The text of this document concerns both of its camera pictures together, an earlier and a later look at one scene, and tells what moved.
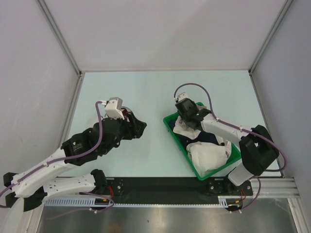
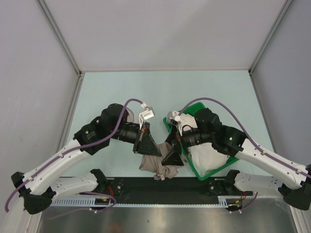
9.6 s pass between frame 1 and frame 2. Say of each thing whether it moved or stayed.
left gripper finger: moved
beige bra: moved
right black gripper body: moved
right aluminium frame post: stayed
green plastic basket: stayed
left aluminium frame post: stayed
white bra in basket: stayed
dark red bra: stayed
